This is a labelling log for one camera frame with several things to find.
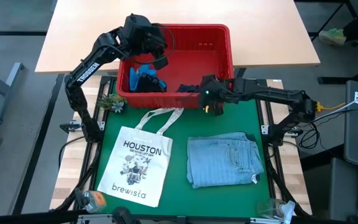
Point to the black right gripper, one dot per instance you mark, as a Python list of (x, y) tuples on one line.
[(213, 90)]

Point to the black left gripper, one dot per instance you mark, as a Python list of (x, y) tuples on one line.
[(145, 35)]

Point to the light blue denim jeans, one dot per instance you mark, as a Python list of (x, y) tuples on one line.
[(222, 161)]

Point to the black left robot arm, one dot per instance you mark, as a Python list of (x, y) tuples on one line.
[(87, 70)]

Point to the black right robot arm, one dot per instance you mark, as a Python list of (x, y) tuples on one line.
[(278, 95)]

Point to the red plastic laundry bin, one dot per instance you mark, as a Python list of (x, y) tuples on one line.
[(197, 62)]

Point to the small yellow gripper tag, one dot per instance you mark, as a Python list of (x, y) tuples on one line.
[(207, 109)]

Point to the green table mat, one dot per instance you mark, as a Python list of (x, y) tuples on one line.
[(216, 124)]

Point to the bright blue cloth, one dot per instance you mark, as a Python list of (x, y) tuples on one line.
[(134, 79)]

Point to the small green spiky plant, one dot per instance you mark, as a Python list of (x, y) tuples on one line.
[(112, 102)]

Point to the light wooden table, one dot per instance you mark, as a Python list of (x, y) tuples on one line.
[(244, 15)]

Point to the beige Houston tote bag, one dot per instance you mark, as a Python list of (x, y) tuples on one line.
[(135, 186)]

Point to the person's shoe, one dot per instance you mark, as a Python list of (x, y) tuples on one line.
[(332, 36)]

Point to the clear spray bottle white nozzle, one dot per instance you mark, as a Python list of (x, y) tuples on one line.
[(275, 209)]

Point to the grey metal table leg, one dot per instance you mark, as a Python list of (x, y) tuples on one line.
[(2, 85)]

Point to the clear bottle orange label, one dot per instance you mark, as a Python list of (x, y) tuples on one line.
[(95, 201)]

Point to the silver black base bracket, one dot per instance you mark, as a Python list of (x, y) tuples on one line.
[(266, 129), (71, 127)]

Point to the black metal table frame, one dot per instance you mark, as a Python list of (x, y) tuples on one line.
[(88, 161)]

